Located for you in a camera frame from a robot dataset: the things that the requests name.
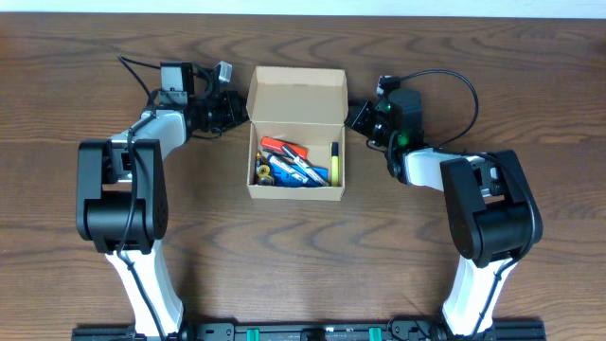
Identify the clear correction tape dispenser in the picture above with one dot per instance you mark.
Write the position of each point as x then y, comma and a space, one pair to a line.
263, 171

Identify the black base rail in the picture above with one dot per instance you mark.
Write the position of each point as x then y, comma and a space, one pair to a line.
395, 330

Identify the blue white marker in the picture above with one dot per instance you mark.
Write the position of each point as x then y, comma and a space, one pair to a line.
277, 161

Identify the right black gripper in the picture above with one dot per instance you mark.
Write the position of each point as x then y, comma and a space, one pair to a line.
359, 119

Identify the blue plastic case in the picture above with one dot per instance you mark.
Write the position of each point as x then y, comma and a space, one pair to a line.
284, 179

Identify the yellow highlighter pen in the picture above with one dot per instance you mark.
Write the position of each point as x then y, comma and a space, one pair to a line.
334, 165

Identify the black white marker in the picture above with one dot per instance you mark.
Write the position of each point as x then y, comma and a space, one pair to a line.
305, 166

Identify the red black stapler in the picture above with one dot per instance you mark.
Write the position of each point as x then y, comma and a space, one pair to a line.
272, 145

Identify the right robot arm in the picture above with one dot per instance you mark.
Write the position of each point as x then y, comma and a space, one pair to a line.
493, 218

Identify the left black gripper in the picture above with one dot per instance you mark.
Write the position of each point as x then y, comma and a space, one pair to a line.
232, 112

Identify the brown cardboard box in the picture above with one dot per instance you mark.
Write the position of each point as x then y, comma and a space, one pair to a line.
304, 106

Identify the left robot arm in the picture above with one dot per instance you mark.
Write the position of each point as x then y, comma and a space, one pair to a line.
122, 201

